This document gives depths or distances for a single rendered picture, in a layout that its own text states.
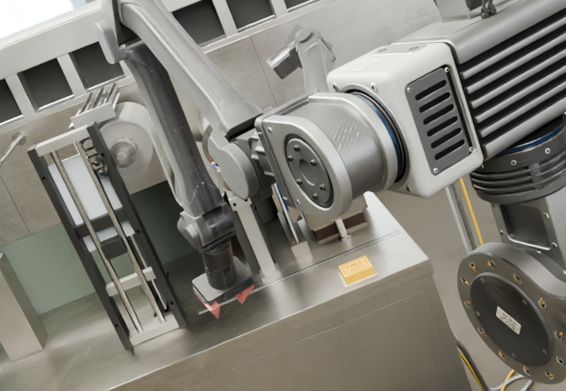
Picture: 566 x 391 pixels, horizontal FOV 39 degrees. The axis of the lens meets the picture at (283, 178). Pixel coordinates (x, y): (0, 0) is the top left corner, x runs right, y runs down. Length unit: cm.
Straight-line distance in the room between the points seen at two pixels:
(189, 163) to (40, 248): 112
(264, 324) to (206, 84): 83
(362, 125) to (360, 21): 146
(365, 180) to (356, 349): 109
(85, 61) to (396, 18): 90
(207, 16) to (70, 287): 90
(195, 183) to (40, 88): 108
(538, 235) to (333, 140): 36
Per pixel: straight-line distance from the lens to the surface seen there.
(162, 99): 133
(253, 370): 190
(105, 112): 193
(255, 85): 228
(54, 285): 246
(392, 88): 85
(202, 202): 139
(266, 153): 94
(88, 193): 190
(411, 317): 191
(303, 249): 205
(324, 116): 87
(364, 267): 184
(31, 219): 239
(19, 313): 221
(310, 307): 181
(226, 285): 152
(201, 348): 185
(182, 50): 116
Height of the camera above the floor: 172
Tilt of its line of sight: 17 degrees down
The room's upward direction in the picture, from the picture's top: 22 degrees counter-clockwise
